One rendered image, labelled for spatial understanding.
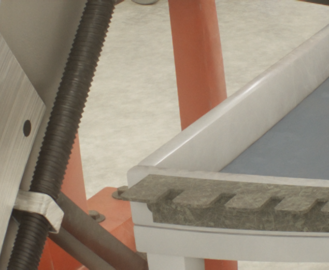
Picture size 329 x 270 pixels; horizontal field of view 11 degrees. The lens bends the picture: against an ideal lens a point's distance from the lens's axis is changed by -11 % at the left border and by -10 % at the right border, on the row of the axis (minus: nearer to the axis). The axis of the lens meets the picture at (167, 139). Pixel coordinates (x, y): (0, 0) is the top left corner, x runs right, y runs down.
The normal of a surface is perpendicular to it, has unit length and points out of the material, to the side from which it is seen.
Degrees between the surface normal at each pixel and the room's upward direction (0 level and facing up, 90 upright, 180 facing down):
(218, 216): 90
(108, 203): 0
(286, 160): 0
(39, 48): 90
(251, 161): 0
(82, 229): 90
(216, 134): 90
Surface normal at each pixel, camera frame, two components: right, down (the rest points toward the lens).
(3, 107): 0.88, 0.07
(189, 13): -0.46, 0.33
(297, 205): -0.09, -0.94
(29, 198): -0.37, -0.51
